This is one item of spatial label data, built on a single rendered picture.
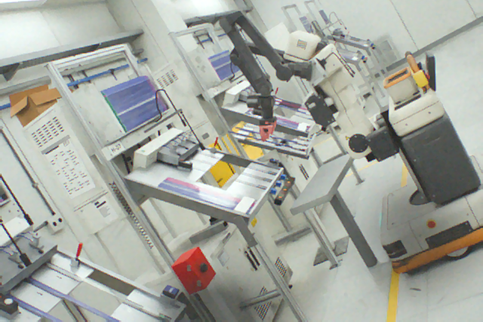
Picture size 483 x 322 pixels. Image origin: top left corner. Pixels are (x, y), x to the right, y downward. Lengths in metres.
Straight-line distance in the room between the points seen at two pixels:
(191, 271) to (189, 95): 2.08
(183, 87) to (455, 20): 7.08
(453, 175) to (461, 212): 0.18
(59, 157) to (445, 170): 2.01
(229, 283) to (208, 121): 1.65
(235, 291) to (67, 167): 1.13
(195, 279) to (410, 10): 8.57
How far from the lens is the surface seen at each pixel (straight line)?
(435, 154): 2.57
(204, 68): 4.09
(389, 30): 10.31
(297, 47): 2.66
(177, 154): 2.97
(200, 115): 4.08
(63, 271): 2.01
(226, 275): 2.79
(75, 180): 2.94
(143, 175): 2.83
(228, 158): 3.23
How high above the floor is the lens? 1.31
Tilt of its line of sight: 6 degrees down
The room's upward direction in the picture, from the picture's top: 31 degrees counter-clockwise
